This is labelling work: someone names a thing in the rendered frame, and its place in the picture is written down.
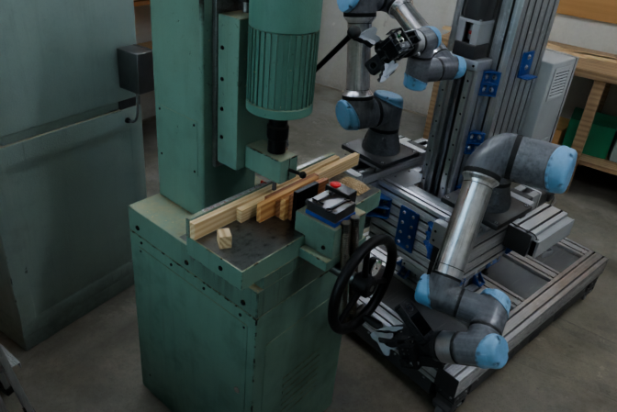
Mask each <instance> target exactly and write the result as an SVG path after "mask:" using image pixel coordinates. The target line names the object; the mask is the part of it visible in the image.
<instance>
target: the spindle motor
mask: <svg viewBox="0 0 617 412"><path fill-rule="evenodd" d="M322 3H323V0H249V26H248V54H247V82H246V108H247V110H248V111H249V112H251V113H252V114H254V115H256V116H258V117H263V118H268V119H273V120H296V119H301V118H304V117H307V116H309V115H310V114H311V113H312V109H313V99H314V89H315V79H316V70H317V59H318V50H319V40H320V22H321V12H322Z"/></svg>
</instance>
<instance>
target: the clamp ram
mask: <svg viewBox="0 0 617 412"><path fill-rule="evenodd" d="M318 188H319V183H318V182H316V181H314V182H312V183H310V184H307V185H305V186H303V187H301V188H299V189H297V190H296V191H294V197H293V208H292V219H293V220H295V221H296V211H297V210H299V209H300V208H301V207H303V206H306V205H307V204H308V200H309V199H310V198H312V197H314V196H316V195H318Z"/></svg>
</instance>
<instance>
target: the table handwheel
mask: <svg viewBox="0 0 617 412"><path fill-rule="evenodd" d="M379 245H385V246H386V247H387V263H386V267H385V270H384V273H383V275H382V278H378V279H376V278H375V277H374V276H372V275H370V274H369V273H368V271H369V260H370V252H371V250H372V249H374V248H375V247H377V246H379ZM397 257H398V250H397V245H396V242H395V241H394V240H393V239H392V238H391V237H390V236H388V235H387V234H378V235H374V236H373V237H371V238H369V239H368V240H366V241H365V242H364V243H362V244H361V245H360V246H359V247H358V248H357V249H356V250H355V252H354V253H353V254H352V256H351V257H350V258H349V260H348V261H347V262H346V263H345V264H344V266H343V268H342V269H340V263H338V264H336V265H335V266H333V267H332V268H330V269H329V272H330V273H333V274H334V275H336V276H338V278H337V280H336V282H335V284H334V286H333V288H332V291H331V297H330V301H329V305H328V321H329V325H330V327H331V329H332V330H333V331H334V332H336V333H338V334H348V333H351V332H353V331H355V330H356V329H358V328H359V327H361V326H362V325H363V324H364V323H365V321H364V320H363V317H364V315H365V314H367V315H368V316H371V315H372V314H373V313H374V311H375V310H376V308H377V307H378V305H379V304H380V302H381V301H382V299H383V297H384V295H385V293H386V291H387V289H388V287H389V285H390V283H391V280H392V277H393V274H394V271H395V268H396V264H397ZM362 259H364V262H363V270H362V271H361V272H359V273H357V272H355V271H354V270H355V269H356V267H357V266H358V265H359V263H360V262H361V261H362ZM348 283H349V284H350V285H351V287H352V290H353V291H354V294H353V296H352V298H351V299H350V301H349V303H348V304H347V306H346V307H345V309H344V310H343V311H342V313H341V314H340V316H339V308H340V303H341V300H342V295H343V292H344V290H345V287H346V285H347V284H348ZM377 285H378V287H377V288H376V286H377ZM375 290H376V291H375ZM373 293H374V294H373ZM371 295H373V296H372V297H371V299H370V300H369V302H368V303H367V305H366V306H365V307H364V309H363V310H362V311H361V312H360V313H359V314H358V315H357V316H356V317H355V318H353V319H352V320H350V321H349V322H347V323H343V321H344V320H345V319H346V317H347V316H348V314H349V312H350V311H351V309H352V308H353V306H354V305H355V303H356V302H357V300H358V299H359V297H360V296H362V297H364V298H367V297H369V296H371Z"/></svg>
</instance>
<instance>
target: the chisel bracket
mask: <svg viewBox="0 0 617 412"><path fill-rule="evenodd" d="M267 142H268V141H267V140H264V139H260V140H257V141H255V142H253V143H250V144H248V145H246V148H245V167H246V168H248V169H250V170H252V171H254V172H256V173H259V174H260V175H262V176H264V177H266V178H268V179H270V180H271V181H273V182H275V183H277V184H282V183H284V182H286V181H288V180H290V179H292V178H294V177H296V174H294V173H290V172H289V171H288V169H289V168H290V169H293V170H297V155H296V154H295V153H293V152H291V151H288V150H286V152H285V153H283V154H272V153H270V152H268V151H267Z"/></svg>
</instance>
